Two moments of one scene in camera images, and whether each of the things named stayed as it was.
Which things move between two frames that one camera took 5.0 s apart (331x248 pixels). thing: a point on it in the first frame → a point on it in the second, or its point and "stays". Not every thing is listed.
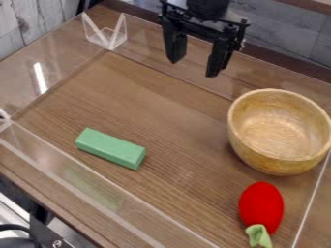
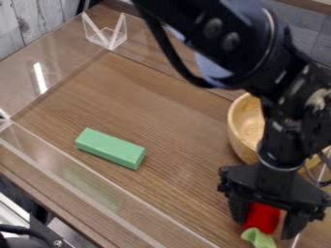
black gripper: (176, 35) → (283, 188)
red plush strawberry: (261, 208) stays
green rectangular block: (110, 148) stays
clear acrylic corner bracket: (108, 38) stays
